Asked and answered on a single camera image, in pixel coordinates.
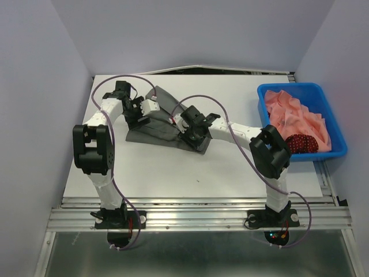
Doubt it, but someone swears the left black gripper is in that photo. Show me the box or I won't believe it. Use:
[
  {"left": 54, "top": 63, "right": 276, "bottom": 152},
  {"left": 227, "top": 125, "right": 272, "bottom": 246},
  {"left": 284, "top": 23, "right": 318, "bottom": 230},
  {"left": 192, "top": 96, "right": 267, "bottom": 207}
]
[{"left": 123, "top": 96, "right": 150, "bottom": 130}]

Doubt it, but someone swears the grey pleated skirt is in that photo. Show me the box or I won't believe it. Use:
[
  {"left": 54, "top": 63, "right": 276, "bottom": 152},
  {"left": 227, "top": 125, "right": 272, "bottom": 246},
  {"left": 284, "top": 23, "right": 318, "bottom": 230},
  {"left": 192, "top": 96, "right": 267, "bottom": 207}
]
[{"left": 126, "top": 86, "right": 210, "bottom": 155}]

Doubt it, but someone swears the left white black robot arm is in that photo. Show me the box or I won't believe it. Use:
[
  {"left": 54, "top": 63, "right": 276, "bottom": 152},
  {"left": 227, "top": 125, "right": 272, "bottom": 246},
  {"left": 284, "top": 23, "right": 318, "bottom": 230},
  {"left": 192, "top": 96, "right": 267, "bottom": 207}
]
[{"left": 73, "top": 81, "right": 150, "bottom": 230}]

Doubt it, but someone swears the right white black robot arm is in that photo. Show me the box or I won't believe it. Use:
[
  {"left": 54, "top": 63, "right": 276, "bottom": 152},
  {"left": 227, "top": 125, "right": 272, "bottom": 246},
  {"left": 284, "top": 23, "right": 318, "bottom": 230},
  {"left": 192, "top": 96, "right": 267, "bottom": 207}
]
[{"left": 171, "top": 106, "right": 292, "bottom": 229}]

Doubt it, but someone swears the pink skirt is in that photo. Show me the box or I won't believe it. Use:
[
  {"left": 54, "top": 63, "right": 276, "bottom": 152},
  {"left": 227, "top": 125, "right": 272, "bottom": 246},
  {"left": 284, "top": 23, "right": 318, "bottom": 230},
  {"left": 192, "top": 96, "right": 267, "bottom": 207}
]
[{"left": 265, "top": 90, "right": 332, "bottom": 153}]

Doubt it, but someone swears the red polka dot skirt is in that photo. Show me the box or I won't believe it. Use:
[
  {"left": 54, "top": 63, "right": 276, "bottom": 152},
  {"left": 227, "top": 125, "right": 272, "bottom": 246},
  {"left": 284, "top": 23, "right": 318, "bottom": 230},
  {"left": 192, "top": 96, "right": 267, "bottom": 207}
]
[{"left": 285, "top": 134, "right": 319, "bottom": 154}]

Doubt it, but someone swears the blue plastic bin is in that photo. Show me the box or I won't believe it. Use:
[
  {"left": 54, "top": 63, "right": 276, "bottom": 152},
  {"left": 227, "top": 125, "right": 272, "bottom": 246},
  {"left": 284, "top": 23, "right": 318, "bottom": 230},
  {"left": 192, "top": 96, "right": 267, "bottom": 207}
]
[{"left": 256, "top": 82, "right": 349, "bottom": 163}]

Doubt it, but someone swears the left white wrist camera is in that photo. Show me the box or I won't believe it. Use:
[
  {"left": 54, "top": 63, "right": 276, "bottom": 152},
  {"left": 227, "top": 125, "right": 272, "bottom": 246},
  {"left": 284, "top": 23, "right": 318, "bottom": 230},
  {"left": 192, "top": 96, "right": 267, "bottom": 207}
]
[{"left": 140, "top": 99, "right": 160, "bottom": 117}]

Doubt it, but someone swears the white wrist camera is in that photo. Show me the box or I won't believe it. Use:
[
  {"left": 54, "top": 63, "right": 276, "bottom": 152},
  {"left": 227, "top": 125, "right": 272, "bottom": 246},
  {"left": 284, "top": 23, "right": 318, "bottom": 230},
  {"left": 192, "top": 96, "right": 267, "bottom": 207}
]
[
  {"left": 168, "top": 114, "right": 183, "bottom": 127},
  {"left": 140, "top": 99, "right": 160, "bottom": 117}
]

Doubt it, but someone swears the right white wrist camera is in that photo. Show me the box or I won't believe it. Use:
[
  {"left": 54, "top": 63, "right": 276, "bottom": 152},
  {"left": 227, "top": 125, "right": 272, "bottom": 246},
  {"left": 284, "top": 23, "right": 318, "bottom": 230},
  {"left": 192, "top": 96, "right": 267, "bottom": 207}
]
[{"left": 168, "top": 114, "right": 183, "bottom": 127}]

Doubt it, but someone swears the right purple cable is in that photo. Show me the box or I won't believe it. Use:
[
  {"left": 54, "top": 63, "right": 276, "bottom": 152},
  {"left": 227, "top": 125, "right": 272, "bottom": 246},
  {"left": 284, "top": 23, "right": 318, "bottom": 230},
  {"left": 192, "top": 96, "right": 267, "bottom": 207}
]
[{"left": 170, "top": 95, "right": 311, "bottom": 249}]

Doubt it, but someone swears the purple cable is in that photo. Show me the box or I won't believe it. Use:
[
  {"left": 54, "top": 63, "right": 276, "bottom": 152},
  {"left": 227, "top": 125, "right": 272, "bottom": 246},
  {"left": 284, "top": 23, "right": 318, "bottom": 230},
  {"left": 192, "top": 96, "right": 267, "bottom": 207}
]
[
  {"left": 170, "top": 95, "right": 311, "bottom": 249},
  {"left": 91, "top": 74, "right": 158, "bottom": 251}
]

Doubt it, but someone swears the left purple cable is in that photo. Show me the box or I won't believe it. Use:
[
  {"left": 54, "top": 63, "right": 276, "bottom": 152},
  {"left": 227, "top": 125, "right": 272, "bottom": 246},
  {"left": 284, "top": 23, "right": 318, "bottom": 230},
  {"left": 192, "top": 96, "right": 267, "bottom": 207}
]
[{"left": 91, "top": 74, "right": 158, "bottom": 251}]

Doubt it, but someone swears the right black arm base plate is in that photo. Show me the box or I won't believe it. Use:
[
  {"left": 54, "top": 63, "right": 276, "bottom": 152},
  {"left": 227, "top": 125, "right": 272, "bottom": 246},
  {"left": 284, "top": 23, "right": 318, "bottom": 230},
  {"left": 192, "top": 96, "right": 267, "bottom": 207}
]
[{"left": 247, "top": 209, "right": 300, "bottom": 229}]

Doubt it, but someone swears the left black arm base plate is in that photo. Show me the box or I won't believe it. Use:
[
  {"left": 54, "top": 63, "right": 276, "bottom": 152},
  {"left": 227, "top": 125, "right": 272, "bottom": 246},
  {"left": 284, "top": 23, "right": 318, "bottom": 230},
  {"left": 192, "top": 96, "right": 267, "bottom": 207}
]
[{"left": 94, "top": 210, "right": 147, "bottom": 230}]

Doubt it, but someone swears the aluminium frame rail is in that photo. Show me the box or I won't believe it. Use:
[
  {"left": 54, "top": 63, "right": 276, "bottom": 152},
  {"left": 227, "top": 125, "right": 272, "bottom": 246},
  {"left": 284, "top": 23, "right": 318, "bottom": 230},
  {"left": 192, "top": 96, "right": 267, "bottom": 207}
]
[{"left": 47, "top": 196, "right": 352, "bottom": 232}]

